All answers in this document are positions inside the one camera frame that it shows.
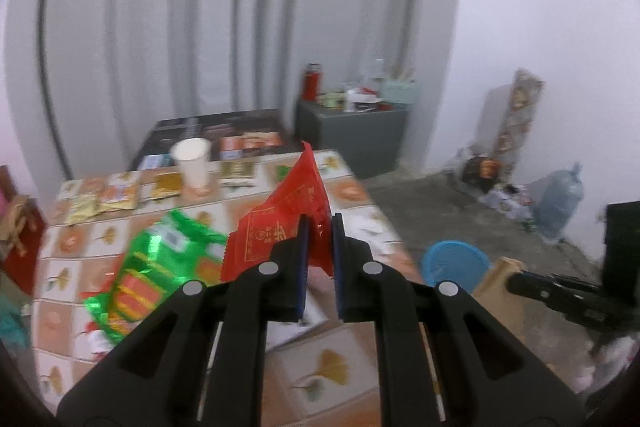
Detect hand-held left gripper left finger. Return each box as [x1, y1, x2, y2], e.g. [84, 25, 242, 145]
[56, 213, 308, 427]

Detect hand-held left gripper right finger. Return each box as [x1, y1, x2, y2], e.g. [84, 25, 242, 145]
[331, 213, 586, 427]

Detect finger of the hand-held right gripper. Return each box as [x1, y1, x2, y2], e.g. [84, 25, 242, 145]
[506, 272, 604, 332]

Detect red snack packet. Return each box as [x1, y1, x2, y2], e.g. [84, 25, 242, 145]
[220, 141, 334, 283]

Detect brown paper bag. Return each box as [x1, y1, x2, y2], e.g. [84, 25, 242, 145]
[472, 257, 529, 309]

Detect blue plastic wastebasket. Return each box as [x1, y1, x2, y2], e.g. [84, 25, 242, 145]
[420, 240, 492, 296]

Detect green snack bag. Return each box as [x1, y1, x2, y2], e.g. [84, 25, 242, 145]
[82, 209, 229, 349]

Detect large water jug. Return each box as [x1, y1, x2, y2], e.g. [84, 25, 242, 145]
[532, 163, 585, 244]

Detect ginkgo patterned tablecloth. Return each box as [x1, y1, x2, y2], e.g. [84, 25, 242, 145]
[31, 149, 443, 427]

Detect olive snack packet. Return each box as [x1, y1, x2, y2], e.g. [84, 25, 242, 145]
[220, 161, 259, 188]

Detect grey cabinet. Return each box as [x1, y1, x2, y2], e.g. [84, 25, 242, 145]
[295, 99, 408, 180]

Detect dark bag with orange print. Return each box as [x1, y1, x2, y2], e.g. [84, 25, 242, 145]
[460, 154, 502, 196]

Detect white paper cup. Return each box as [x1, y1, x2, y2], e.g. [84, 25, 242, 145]
[170, 138, 212, 196]

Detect gold snack packet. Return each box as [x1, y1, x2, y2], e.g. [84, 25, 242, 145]
[152, 172, 184, 200]

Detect patterned upright board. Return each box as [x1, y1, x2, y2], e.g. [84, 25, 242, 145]
[499, 69, 546, 188]

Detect dark low table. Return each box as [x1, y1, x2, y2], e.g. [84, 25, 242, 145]
[129, 109, 297, 171]

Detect red thermos bottle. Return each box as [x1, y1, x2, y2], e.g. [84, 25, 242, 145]
[301, 63, 324, 103]

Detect mint green box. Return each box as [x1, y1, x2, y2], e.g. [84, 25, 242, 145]
[382, 77, 419, 106]

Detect orange yellow snack packet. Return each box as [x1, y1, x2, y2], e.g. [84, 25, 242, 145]
[100, 173, 142, 211]

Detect grey curtain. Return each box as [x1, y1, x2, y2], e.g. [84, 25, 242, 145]
[2, 0, 463, 188]

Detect red gift bag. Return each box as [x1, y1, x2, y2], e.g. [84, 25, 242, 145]
[0, 164, 48, 294]

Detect teal plastic bag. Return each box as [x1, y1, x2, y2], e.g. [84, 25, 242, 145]
[0, 302, 32, 350]

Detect black curtain pole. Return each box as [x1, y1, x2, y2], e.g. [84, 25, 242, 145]
[36, 0, 72, 180]

